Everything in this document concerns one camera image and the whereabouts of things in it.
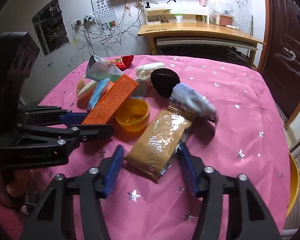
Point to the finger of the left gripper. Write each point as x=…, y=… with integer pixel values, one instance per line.
x=72, y=136
x=49, y=115

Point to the pink box on desk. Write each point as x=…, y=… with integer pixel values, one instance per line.
x=225, y=20

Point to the grey printed sachet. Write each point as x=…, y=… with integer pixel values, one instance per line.
x=191, y=101

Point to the white green jar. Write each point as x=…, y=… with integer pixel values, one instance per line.
x=178, y=18

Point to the green grey snack packet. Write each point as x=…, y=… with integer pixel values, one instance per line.
x=99, y=69

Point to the white power strip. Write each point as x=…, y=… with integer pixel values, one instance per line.
x=82, y=21

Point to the dark brown round lid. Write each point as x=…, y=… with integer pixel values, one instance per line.
x=164, y=80

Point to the pink star tablecloth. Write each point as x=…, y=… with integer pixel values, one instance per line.
x=249, y=138

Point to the grey round lid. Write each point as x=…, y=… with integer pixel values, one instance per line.
x=140, y=91

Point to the orange plastic cup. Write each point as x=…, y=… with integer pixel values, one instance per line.
x=133, y=115

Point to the cream brush with orange base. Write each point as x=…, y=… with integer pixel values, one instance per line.
x=84, y=91

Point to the eye chart poster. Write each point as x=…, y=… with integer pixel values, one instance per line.
x=104, y=13

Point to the yellow plastic basin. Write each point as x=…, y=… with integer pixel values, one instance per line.
x=294, y=184

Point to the light blue wrapper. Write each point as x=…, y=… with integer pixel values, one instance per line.
x=97, y=93

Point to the red snack wrapper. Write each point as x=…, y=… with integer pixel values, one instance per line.
x=123, y=62

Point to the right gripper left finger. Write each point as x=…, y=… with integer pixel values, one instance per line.
x=54, y=217

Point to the dark brown door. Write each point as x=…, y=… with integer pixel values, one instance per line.
x=280, y=60

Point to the gold biscuit packet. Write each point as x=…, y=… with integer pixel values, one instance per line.
x=155, y=150

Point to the left hand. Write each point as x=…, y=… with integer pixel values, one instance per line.
x=19, y=185

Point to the orange box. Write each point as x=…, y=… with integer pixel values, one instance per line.
x=111, y=101

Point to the white tissue ball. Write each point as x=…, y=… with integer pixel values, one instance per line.
x=144, y=71

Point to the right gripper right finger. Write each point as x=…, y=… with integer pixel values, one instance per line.
x=248, y=216

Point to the wooden desk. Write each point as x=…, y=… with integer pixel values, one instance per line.
x=170, y=33

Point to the dark wall niche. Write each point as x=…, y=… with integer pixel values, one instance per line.
x=50, y=27

